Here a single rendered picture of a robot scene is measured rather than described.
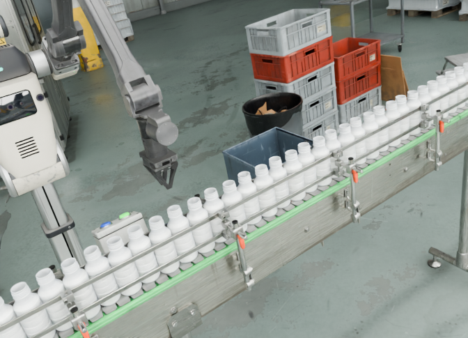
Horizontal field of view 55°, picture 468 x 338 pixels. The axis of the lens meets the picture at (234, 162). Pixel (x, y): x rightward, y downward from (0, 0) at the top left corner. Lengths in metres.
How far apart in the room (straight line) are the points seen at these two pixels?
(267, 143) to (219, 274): 0.94
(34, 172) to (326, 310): 1.58
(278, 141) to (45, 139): 1.06
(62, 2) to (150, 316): 0.90
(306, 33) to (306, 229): 2.48
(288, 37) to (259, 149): 1.63
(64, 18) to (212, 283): 0.88
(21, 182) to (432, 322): 1.91
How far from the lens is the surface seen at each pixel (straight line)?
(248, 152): 2.10
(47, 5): 13.29
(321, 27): 3.91
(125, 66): 1.12
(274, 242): 1.44
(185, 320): 1.37
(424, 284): 2.66
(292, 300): 2.57
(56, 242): 1.85
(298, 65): 3.74
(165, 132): 1.06
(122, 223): 1.35
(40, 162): 1.68
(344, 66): 4.26
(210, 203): 1.29
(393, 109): 1.72
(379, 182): 1.72
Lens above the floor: 1.80
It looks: 27 degrees down
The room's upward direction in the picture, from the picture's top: 11 degrees counter-clockwise
